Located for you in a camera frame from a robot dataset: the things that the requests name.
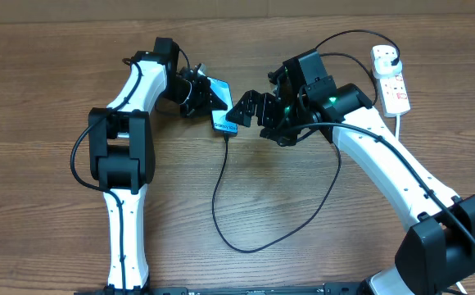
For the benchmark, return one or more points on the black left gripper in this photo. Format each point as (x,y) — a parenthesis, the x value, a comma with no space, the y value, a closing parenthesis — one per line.
(201,102)

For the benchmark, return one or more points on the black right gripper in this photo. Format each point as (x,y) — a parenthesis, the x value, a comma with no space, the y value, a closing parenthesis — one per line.
(268,104)

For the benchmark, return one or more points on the blue Galaxy smartphone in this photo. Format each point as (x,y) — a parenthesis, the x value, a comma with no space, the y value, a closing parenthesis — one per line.
(221,104)

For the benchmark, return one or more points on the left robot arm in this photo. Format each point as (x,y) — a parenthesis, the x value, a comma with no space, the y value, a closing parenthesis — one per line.
(122,156)

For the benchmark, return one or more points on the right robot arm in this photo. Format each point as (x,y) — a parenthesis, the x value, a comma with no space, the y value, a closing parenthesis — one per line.
(438,250)

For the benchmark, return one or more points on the white charger plug adapter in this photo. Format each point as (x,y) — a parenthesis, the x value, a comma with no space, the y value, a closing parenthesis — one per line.
(383,68)

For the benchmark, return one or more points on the white power strip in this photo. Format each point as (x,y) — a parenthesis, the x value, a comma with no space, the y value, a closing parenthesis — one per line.
(392,91)

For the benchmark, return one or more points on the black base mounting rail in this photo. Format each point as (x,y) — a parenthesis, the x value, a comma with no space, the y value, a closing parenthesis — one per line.
(258,290)

